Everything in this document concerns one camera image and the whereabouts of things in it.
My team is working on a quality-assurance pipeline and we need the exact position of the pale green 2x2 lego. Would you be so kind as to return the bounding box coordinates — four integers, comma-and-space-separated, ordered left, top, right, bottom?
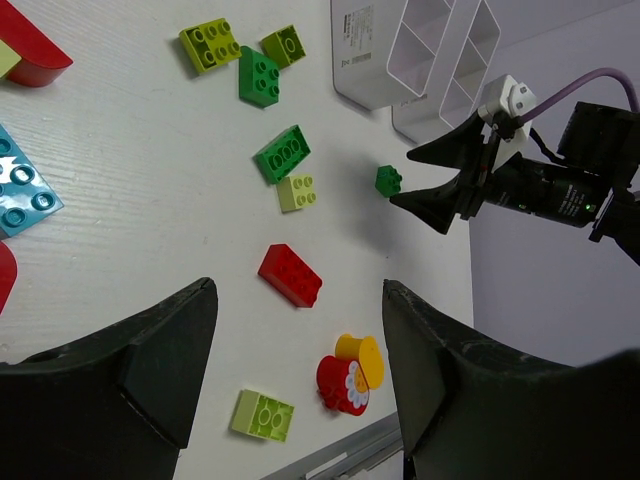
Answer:
276, 174, 317, 213

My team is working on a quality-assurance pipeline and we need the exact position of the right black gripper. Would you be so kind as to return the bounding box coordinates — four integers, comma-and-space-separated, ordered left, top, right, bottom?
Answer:
389, 112, 613, 235

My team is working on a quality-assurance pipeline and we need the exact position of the red curved lego brick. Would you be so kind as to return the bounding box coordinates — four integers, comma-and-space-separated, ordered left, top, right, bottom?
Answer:
1, 1, 73, 88

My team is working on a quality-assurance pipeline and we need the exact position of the olive 2x2 lego brick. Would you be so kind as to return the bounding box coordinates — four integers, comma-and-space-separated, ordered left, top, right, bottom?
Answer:
179, 18, 242, 75

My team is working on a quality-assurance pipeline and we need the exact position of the pale green small lego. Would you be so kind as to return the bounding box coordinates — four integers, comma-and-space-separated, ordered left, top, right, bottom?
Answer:
0, 41, 22, 79

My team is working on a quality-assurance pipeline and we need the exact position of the white sorting container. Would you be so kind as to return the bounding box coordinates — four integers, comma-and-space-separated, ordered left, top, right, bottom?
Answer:
330, 0, 455, 110
392, 1, 501, 144

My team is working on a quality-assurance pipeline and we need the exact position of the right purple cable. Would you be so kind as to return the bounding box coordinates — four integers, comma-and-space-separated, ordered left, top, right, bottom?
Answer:
519, 67, 640, 124

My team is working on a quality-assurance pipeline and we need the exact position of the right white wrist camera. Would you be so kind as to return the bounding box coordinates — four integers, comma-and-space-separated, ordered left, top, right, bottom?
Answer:
477, 75, 537, 164

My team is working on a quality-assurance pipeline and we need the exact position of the dark green 2x2 lego brick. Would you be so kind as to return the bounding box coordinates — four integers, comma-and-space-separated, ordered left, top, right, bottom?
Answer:
239, 45, 280, 109

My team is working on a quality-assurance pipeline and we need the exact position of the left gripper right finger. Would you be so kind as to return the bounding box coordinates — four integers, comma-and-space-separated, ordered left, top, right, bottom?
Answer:
382, 280, 639, 479

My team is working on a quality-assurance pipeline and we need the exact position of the green 2x3 lego brick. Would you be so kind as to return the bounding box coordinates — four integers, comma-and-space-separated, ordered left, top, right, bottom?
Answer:
254, 125, 311, 185

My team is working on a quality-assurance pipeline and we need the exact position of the lime 2x2 lego brick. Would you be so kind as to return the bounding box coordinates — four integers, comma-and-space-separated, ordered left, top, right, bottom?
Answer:
230, 389, 295, 443

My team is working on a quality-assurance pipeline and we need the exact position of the yellow oval lego piece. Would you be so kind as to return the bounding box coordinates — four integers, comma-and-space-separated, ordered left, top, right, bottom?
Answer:
334, 334, 385, 390

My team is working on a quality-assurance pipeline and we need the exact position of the cyan 2x3 lego plate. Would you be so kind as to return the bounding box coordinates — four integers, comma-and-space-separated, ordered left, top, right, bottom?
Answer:
0, 127, 64, 240

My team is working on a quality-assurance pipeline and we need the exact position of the right white sorting container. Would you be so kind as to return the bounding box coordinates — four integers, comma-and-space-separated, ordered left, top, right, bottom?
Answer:
392, 1, 501, 144

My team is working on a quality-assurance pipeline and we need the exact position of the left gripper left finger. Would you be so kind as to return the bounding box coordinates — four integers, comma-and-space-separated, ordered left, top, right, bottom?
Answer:
1, 277, 218, 479

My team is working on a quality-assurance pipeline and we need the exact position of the red curved lego piece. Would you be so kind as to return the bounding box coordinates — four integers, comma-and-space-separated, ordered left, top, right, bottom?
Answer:
0, 242, 18, 313

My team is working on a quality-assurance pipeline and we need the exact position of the olive small square lego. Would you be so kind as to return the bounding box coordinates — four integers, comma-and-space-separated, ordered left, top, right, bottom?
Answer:
260, 25, 306, 69

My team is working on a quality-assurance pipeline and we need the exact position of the left white sorting container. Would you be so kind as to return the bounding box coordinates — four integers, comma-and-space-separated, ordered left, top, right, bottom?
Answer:
330, 0, 455, 110

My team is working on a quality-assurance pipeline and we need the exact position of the aluminium table rail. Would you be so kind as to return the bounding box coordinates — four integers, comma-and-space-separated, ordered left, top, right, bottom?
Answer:
265, 412, 404, 480

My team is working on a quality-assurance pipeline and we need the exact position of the red flower lego piece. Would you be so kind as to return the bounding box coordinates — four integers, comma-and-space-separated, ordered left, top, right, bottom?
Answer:
316, 356, 370, 416

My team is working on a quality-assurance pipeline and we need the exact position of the red 2x3 lego brick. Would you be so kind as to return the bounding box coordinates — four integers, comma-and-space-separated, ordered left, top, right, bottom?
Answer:
258, 244, 323, 308

